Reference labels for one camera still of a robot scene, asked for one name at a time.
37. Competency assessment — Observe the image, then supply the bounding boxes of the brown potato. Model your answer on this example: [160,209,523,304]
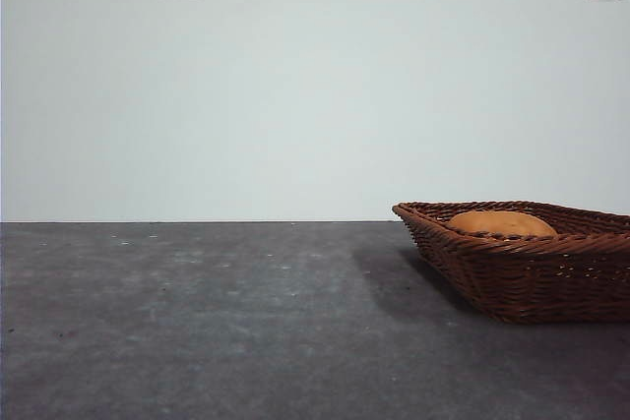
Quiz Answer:
[447,210,560,237]

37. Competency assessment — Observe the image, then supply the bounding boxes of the brown wicker basket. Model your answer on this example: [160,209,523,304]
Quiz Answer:
[392,200,630,326]

